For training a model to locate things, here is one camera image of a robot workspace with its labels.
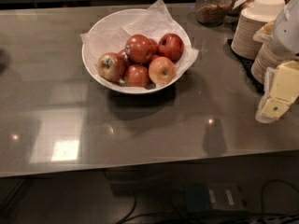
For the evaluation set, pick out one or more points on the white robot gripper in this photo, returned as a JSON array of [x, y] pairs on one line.
[[287, 32]]

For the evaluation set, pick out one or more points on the yellow-red apple bottom right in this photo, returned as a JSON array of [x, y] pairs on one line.
[[162, 70]]

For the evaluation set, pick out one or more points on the white paper bowl liner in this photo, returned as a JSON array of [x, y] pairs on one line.
[[155, 20]]

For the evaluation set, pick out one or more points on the white ceramic bowl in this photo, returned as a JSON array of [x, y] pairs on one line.
[[106, 28]]

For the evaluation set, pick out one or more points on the small hidden red apple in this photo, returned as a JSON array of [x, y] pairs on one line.
[[125, 57]]

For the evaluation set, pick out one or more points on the reddish-green apple far left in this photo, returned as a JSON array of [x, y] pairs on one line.
[[111, 66]]

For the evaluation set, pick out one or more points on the front stack of paper plates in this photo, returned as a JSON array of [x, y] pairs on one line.
[[265, 58]]

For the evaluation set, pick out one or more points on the black tray under plates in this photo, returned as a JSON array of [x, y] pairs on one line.
[[246, 65]]

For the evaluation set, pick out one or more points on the glass jar with cereal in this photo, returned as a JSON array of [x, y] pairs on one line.
[[211, 12]]

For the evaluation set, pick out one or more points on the grey power box under table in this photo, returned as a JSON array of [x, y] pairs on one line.
[[215, 198]]

